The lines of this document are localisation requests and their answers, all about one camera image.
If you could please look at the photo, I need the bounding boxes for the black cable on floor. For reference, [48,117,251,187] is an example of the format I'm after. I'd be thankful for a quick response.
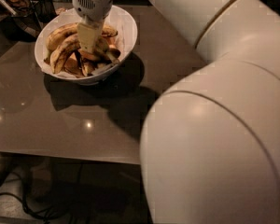
[0,161,91,224]

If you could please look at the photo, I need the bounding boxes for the large spotted banana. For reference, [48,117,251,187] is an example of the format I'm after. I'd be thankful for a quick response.
[49,34,120,74]
[46,22,118,51]

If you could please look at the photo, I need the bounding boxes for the white bowl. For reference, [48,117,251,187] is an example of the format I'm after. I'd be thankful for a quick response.
[35,6,138,86]

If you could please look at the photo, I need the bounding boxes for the small banana pieces in bowl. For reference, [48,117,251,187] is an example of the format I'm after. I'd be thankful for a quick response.
[44,47,120,78]

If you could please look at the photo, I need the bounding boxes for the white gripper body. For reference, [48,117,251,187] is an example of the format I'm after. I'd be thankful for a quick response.
[72,0,113,24]

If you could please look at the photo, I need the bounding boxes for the black mesh pen cup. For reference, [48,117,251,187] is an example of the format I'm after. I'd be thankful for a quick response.
[31,0,57,23]

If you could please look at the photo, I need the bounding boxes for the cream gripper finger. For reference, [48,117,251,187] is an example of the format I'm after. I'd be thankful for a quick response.
[77,21,105,53]

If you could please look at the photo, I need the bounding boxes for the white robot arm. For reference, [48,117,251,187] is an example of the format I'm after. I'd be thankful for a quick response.
[140,0,280,224]

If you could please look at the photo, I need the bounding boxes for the dark mesh tray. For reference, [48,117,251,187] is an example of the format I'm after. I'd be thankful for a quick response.
[10,7,41,41]

